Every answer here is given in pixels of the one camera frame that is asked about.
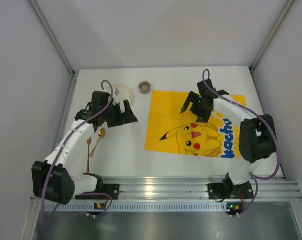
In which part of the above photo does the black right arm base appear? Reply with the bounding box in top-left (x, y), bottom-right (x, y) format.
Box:
top-left (207, 174), bottom-right (254, 202)

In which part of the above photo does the copper fork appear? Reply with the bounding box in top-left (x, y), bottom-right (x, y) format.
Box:
top-left (86, 137), bottom-right (92, 174)

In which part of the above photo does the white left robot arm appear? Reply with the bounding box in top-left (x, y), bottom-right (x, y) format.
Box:
top-left (31, 88), bottom-right (138, 205)

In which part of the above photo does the white slotted cable duct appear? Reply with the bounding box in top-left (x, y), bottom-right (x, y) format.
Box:
top-left (44, 201), bottom-right (244, 213)

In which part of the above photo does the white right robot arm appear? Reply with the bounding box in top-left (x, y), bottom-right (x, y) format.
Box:
top-left (181, 79), bottom-right (280, 195)

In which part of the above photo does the aluminium frame post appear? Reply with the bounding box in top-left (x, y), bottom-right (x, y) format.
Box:
top-left (249, 0), bottom-right (297, 74)
top-left (26, 0), bottom-right (76, 76)

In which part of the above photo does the right aluminium frame post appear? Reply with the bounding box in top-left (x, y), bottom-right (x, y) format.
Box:
top-left (249, 0), bottom-right (297, 74)

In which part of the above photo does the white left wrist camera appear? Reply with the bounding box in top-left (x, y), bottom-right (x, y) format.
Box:
top-left (113, 88), bottom-right (120, 105)

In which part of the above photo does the gold spoon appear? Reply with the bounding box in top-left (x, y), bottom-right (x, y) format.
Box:
top-left (89, 128), bottom-right (106, 158)

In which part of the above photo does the left aluminium frame post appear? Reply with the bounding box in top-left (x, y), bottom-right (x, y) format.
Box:
top-left (26, 0), bottom-right (76, 76)

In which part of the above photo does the yellow Pikachu placemat cloth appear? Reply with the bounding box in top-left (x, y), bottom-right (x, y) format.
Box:
top-left (145, 90), bottom-right (241, 159)

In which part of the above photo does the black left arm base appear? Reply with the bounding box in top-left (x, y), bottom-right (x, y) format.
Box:
top-left (97, 176), bottom-right (120, 200)

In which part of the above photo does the white round plate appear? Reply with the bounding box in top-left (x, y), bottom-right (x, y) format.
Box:
top-left (113, 84), bottom-right (134, 105)

